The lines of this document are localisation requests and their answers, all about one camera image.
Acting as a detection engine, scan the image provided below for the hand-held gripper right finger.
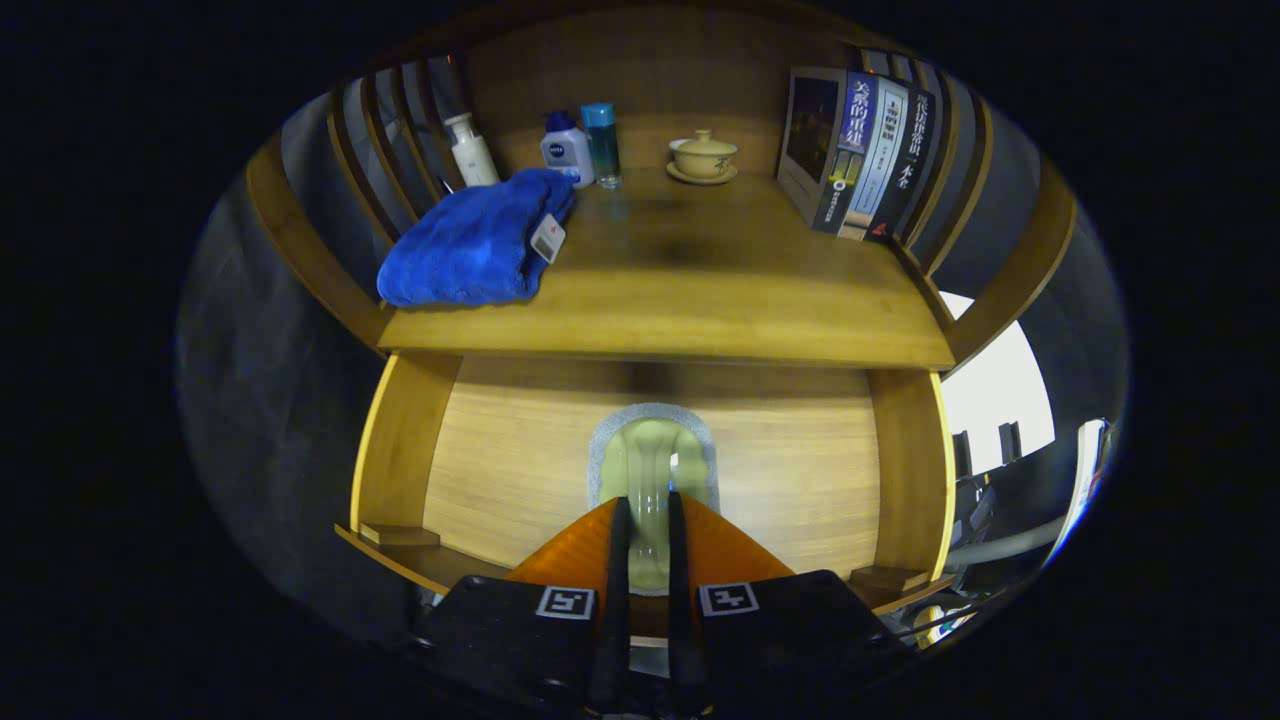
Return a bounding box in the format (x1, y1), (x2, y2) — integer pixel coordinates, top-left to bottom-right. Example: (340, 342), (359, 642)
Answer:
(667, 491), (917, 717)

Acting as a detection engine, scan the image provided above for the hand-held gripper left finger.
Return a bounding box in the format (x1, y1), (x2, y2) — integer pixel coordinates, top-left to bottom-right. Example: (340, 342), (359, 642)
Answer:
(415, 496), (633, 716)

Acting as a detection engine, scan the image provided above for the green ceramic ornament grey base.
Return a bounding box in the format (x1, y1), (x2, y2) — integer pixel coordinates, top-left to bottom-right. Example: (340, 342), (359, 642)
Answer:
(587, 402), (721, 593)

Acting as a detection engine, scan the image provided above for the wooden drawer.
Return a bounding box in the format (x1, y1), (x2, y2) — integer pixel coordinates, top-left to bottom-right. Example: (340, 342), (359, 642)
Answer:
(335, 350), (959, 646)

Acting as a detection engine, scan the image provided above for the wooden countertop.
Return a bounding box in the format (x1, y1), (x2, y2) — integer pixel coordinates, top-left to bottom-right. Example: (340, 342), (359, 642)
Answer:
(378, 165), (956, 371)

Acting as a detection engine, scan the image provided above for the wooden cabinet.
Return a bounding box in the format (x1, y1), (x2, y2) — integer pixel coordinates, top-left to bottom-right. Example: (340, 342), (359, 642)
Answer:
(245, 5), (1079, 371)

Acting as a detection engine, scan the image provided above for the blue folded towel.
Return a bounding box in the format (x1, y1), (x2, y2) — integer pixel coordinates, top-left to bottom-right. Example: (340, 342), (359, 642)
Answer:
(376, 167), (578, 308)

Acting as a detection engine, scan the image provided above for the beige lidded teacup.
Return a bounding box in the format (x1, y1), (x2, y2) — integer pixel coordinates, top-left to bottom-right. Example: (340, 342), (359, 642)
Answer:
(666, 129), (740, 186)

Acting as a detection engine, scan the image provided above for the white bottle blue cap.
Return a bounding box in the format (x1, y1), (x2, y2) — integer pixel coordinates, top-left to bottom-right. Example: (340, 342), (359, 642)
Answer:
(540, 110), (596, 189)

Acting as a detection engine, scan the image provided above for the teal slim bottle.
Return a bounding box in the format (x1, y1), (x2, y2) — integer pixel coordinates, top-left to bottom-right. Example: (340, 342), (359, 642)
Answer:
(581, 102), (623, 191)

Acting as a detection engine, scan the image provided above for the white pump bottle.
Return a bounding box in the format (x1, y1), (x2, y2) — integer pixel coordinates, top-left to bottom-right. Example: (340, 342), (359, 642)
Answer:
(443, 112), (501, 189)

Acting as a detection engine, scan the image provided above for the dark blue book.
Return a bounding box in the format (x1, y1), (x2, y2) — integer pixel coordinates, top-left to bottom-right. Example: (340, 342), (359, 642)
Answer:
(776, 66), (881, 236)

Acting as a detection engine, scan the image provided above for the light grey book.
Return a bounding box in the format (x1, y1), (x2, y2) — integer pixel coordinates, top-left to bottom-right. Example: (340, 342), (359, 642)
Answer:
(840, 78), (911, 241)

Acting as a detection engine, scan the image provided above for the black book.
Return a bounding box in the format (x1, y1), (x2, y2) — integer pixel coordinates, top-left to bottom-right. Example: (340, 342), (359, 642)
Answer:
(868, 88), (936, 246)

